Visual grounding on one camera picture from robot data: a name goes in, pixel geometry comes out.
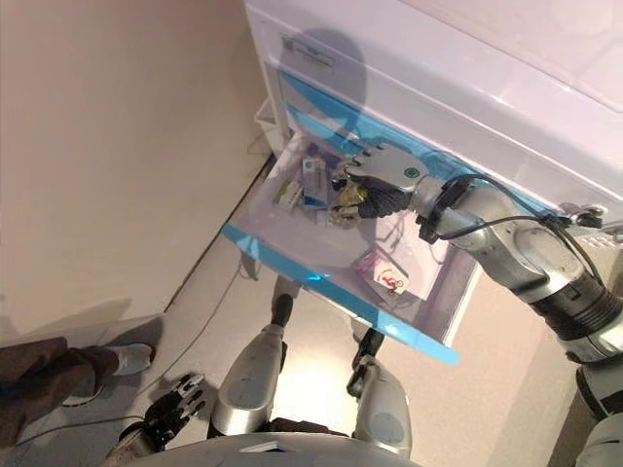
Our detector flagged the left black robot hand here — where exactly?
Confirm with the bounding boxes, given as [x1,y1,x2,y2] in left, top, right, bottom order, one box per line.
[144,372,209,443]

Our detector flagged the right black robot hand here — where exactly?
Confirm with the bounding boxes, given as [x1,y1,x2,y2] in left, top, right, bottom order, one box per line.
[330,143,433,220]

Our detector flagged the yellow medicine bottle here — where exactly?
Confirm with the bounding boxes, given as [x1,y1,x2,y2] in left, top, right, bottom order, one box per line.
[327,183,370,229]

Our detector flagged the blue-fronted cart drawer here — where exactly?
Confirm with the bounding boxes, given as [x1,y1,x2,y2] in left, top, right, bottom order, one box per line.
[220,129,482,370]
[284,100,468,181]
[276,67,561,219]

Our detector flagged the tall white blue medicine box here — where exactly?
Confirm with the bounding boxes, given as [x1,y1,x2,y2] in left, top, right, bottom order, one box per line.
[299,157,333,209]

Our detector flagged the small white medicine box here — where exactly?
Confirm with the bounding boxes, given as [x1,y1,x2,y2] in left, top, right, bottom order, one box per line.
[310,202,338,226]

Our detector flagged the pink medicine packet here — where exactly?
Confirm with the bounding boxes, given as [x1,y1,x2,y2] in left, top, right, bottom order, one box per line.
[351,249,386,279]

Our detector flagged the green white medicine box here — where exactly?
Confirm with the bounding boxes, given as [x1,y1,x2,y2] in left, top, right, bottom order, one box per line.
[271,179,307,211]

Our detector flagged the grey person's shoe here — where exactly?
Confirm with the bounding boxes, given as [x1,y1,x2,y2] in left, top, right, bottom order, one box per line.
[113,341,158,377]
[61,376,107,409]

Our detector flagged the grey robot torso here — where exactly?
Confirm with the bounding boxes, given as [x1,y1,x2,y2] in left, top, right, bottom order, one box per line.
[160,416,406,467]

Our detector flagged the white bag red print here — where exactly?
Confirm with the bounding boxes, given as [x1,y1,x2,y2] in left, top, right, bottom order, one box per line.
[372,266,411,297]

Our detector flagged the white medical cart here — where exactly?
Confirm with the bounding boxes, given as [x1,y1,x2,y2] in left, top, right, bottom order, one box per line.
[221,0,623,369]

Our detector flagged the person's dark trouser leg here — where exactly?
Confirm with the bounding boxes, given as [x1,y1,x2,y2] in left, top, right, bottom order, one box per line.
[0,334,122,448]

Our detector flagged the black cart keys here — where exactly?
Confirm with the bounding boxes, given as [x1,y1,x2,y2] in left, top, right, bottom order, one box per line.
[558,200,605,229]

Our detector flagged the right silver robot leg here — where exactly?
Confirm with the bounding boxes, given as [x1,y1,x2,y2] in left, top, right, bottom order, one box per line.
[345,327,415,459]

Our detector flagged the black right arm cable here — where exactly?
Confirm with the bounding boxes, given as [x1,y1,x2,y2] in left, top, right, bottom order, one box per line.
[415,173,608,289]

